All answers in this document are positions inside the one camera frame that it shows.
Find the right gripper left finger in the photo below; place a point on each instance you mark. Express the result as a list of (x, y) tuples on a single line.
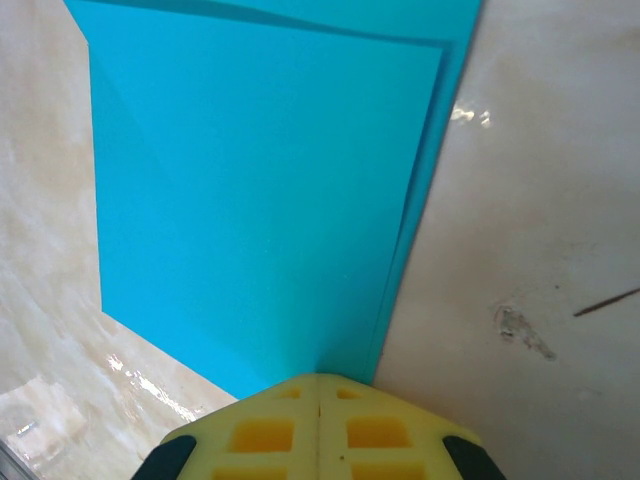
[(260, 435)]

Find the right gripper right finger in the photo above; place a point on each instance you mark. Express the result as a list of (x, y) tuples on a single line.
[(380, 435)]

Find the blue paper sheet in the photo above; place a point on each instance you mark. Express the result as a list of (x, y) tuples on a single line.
[(250, 200)]

